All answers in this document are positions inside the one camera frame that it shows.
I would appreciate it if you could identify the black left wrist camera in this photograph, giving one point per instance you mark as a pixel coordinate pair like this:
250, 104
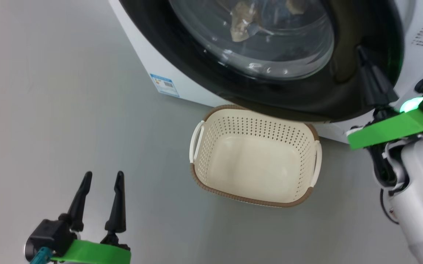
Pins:
50, 234

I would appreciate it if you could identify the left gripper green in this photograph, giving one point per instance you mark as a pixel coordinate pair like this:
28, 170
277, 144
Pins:
94, 253

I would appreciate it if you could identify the blue energy label sticker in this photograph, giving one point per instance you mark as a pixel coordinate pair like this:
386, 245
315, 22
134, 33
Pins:
164, 85

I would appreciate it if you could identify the teal connector plug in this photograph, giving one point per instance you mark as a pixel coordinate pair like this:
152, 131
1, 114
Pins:
41, 256

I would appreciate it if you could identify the cream printed garment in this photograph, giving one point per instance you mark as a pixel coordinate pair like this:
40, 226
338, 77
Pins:
242, 25

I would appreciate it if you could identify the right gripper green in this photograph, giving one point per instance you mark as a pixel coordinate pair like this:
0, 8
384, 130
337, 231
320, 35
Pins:
391, 130

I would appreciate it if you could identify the white front-load washing machine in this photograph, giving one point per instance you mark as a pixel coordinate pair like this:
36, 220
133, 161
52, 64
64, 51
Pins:
138, 44

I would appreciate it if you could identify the washing machine door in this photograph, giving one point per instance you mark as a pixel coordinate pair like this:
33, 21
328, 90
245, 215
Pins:
182, 69

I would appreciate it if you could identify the cream perforated laundry basket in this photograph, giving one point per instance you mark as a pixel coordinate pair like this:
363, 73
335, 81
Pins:
255, 165

